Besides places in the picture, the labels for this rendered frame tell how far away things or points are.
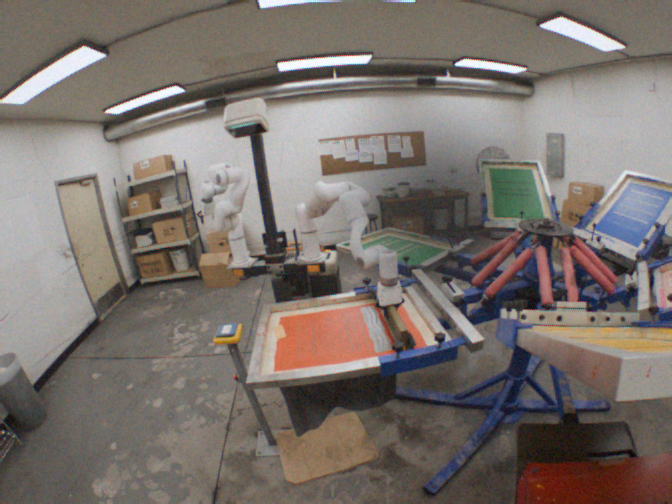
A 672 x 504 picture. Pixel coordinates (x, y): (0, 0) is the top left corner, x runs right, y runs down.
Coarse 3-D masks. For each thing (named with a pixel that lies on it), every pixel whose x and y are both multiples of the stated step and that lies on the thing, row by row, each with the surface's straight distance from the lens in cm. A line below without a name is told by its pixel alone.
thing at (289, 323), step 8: (368, 304) 149; (320, 312) 147; (328, 312) 146; (336, 312) 145; (344, 312) 144; (360, 312) 143; (400, 312) 141; (280, 320) 146; (288, 320) 145; (296, 320) 144; (384, 320) 136; (288, 328) 139; (296, 328) 138; (288, 336) 134; (296, 336) 132
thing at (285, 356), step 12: (408, 324) 132; (420, 336) 125; (276, 348) 128; (288, 348) 126; (372, 348) 120; (276, 360) 122; (288, 360) 120; (300, 360) 119; (312, 360) 118; (324, 360) 117; (336, 360) 116; (348, 360) 115
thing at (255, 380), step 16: (272, 304) 155; (288, 304) 152; (304, 304) 151; (320, 304) 151; (416, 304) 141; (432, 320) 129; (256, 336) 132; (448, 336) 120; (256, 352) 123; (256, 368) 115; (320, 368) 108; (336, 368) 107; (352, 368) 106; (368, 368) 106; (256, 384) 110; (272, 384) 109; (288, 384) 109; (304, 384) 109
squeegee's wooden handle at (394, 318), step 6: (390, 306) 126; (390, 312) 122; (396, 312) 121; (390, 318) 124; (396, 318) 118; (396, 324) 115; (402, 324) 114; (396, 330) 117; (402, 330) 111; (402, 336) 112
